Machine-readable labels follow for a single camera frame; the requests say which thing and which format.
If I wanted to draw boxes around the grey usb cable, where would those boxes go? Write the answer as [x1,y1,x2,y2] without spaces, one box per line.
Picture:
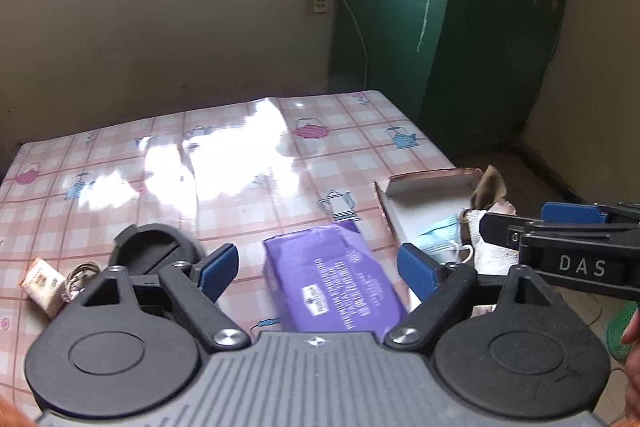
[62,260,104,303]

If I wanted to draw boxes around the orange white tissue packet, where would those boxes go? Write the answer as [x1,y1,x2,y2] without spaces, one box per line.
[20,258,66,319]

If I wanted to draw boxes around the person's hand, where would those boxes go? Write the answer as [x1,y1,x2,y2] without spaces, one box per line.
[620,311,640,421]

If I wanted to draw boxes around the white towel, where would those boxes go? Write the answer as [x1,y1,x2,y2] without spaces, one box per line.
[466,210,518,275]

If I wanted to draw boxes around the brown cloth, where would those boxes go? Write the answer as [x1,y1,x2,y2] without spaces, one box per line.
[470,165,508,210]

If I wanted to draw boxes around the blue face mask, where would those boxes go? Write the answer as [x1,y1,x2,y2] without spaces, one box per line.
[414,212,475,265]

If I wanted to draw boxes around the open cardboard box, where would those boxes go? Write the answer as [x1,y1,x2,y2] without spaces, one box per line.
[373,168,483,246]

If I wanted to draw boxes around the white cup black lid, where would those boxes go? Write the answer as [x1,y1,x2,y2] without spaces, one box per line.
[108,223,206,275]

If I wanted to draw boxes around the purple wet wipes pack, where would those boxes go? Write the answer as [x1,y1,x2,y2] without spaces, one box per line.
[262,221,407,339]

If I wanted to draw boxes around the pink checked tablecloth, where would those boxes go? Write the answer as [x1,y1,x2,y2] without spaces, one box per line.
[1,91,450,416]

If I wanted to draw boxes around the green door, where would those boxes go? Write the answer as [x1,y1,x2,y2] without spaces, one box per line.
[329,0,564,155]

